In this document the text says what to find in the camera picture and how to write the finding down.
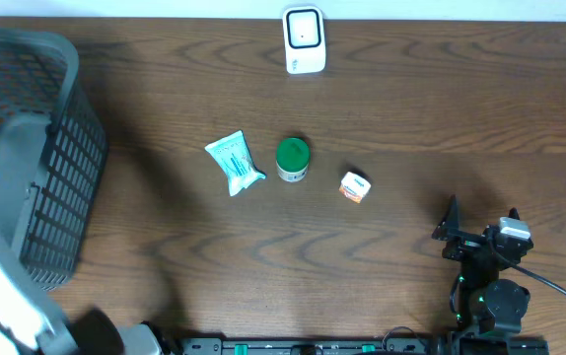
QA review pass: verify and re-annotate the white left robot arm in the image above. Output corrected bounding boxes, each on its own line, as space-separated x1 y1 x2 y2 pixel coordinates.
0 234 125 355

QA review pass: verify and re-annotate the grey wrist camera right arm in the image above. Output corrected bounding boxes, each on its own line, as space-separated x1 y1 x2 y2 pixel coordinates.
498 217 531 241

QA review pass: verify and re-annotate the dark grey plastic basket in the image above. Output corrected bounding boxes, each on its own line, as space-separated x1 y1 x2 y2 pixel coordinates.
0 29 108 291

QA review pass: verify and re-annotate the white barcode scanner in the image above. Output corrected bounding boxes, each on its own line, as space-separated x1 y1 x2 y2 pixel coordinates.
282 6 326 75

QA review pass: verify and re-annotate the green toilet tissue pack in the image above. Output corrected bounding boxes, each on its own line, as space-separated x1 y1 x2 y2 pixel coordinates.
205 130 266 196

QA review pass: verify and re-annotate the green lid jar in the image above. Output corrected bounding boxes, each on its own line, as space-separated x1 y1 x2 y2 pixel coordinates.
276 137 311 182

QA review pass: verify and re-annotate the orange snack box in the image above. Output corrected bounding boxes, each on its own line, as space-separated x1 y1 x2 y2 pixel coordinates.
339 172 371 203

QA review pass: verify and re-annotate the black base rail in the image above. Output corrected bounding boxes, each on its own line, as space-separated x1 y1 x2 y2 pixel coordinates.
170 335 549 355

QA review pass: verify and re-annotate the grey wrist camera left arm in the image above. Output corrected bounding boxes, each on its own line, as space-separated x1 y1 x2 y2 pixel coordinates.
117 323 163 355

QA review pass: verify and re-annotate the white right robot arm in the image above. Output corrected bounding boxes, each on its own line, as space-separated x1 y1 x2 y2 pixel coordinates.
432 196 533 337

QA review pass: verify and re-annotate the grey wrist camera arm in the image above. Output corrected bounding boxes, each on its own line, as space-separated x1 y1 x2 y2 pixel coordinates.
117 323 163 355
498 217 531 241

